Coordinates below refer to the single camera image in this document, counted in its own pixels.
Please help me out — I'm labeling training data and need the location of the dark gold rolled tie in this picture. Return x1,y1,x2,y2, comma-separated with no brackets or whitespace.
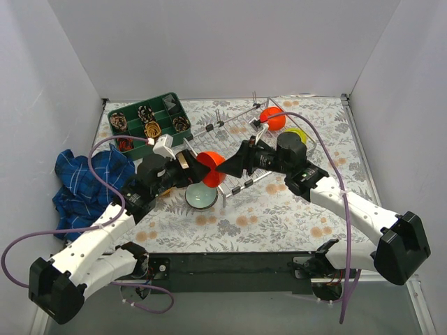
173,116,191,133

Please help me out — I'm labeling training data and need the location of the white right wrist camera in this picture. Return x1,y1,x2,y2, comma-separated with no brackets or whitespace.
249,118,269,144

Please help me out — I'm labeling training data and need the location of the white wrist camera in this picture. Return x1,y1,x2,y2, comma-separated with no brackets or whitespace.
152,134,175,159
249,118,269,144

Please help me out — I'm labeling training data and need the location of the silver wire dish rack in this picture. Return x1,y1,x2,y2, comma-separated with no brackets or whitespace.
184,97,317,207

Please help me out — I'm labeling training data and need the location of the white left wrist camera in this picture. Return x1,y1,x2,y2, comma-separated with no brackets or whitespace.
152,134,175,159

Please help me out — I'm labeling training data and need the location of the brown rolled tie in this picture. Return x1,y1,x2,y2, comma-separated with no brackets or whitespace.
109,112,127,133

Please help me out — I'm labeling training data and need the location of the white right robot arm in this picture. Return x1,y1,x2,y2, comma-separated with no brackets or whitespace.
217,132,431,285

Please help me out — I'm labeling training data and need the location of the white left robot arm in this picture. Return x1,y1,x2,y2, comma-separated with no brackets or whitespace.
28,149,210,325

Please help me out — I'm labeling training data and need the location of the grey folded item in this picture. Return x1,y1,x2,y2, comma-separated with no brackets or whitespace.
163,94,181,115

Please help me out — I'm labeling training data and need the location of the green compartment tray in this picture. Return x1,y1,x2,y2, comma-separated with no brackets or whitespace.
108,92,191,161

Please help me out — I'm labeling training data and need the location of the lime green bowl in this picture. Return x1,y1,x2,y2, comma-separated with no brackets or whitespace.
284,128,308,144

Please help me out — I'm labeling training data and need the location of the yellow rolled tie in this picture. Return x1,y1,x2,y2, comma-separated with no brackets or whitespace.
144,121,162,140

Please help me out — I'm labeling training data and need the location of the floral dark rolled tie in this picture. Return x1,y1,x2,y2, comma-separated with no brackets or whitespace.
137,105,155,124

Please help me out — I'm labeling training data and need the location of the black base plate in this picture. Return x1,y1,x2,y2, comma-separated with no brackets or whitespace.
139,251,358,295

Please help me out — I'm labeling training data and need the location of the red black rolled tie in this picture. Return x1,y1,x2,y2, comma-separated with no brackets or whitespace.
117,137,134,152

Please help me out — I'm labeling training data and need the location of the pale green bowl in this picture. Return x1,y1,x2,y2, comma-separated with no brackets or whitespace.
185,182,218,210

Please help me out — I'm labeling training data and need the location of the aluminium frame rail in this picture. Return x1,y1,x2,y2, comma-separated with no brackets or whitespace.
38,271,420,290

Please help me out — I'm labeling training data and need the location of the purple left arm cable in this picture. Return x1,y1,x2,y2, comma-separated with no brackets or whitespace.
0,135,175,314

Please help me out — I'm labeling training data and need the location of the blue plaid cloth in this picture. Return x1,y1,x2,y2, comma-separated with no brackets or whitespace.
52,145,135,231

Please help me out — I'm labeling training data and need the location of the yellow bowl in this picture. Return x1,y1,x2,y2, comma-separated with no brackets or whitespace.
160,188,173,196

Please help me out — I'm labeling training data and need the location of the orange bowl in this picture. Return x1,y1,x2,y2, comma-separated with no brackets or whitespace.
196,151,226,188
260,106,286,131

